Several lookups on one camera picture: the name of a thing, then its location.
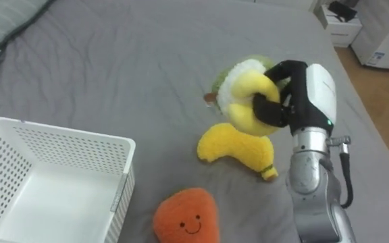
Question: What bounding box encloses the orange smiling fruit soft toy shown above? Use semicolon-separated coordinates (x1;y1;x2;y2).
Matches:
152;187;221;243

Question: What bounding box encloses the green avocado soft toy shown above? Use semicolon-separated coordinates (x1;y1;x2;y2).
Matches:
203;54;285;137

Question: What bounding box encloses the white washing machine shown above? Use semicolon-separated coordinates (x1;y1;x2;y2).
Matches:
351;0;389;72

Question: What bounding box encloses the grey bed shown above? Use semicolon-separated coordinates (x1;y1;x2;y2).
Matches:
0;0;389;243

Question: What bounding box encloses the white perforated plastic basket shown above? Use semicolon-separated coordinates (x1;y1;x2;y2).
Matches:
0;116;136;243

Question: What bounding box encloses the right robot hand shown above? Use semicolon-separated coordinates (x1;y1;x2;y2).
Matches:
252;59;338;136

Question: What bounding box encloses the white cardboard box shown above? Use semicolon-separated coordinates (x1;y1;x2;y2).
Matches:
314;3;363;48

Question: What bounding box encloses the yellow banana soft toy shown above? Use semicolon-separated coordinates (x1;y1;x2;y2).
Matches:
197;122;279;182

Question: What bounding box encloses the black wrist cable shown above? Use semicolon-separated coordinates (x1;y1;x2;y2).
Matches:
326;135;355;209

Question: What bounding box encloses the black device with cable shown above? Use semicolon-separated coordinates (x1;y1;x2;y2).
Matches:
328;0;358;23

